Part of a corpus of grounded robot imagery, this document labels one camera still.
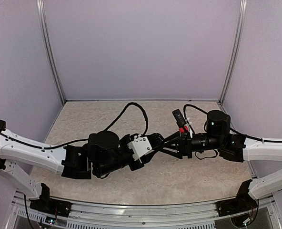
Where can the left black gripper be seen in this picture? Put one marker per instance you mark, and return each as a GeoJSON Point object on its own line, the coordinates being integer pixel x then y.
{"type": "Point", "coordinates": [143, 161]}

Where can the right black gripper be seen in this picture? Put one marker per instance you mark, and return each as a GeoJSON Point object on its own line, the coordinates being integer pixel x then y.
{"type": "Point", "coordinates": [185, 145]}

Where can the red earbud charging case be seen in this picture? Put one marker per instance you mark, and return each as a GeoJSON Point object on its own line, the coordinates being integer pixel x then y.
{"type": "Point", "coordinates": [184, 129]}

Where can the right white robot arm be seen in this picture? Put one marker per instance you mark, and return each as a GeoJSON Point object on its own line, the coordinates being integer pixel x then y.
{"type": "Point", "coordinates": [232, 146]}

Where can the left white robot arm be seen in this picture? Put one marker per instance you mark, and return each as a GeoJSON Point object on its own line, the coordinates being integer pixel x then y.
{"type": "Point", "coordinates": [102, 154]}

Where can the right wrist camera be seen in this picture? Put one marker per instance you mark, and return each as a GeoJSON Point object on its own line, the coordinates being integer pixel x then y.
{"type": "Point", "coordinates": [180, 121]}

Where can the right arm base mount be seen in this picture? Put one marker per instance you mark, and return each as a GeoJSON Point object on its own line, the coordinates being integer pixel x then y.
{"type": "Point", "coordinates": [242, 202]}

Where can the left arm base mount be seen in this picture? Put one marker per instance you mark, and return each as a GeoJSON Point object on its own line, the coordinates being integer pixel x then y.
{"type": "Point", "coordinates": [50, 205]}

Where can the front aluminium rail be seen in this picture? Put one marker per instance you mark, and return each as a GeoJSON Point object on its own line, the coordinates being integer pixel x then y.
{"type": "Point", "coordinates": [87, 215]}

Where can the right aluminium frame post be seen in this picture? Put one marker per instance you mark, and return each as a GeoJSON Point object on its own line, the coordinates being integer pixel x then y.
{"type": "Point", "coordinates": [234, 52]}

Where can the aluminium frame post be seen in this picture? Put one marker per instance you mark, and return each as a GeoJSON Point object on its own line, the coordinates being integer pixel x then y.
{"type": "Point", "coordinates": [49, 51]}
{"type": "Point", "coordinates": [234, 52]}

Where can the left aluminium frame post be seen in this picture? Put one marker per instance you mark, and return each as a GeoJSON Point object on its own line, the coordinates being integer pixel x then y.
{"type": "Point", "coordinates": [49, 51]}

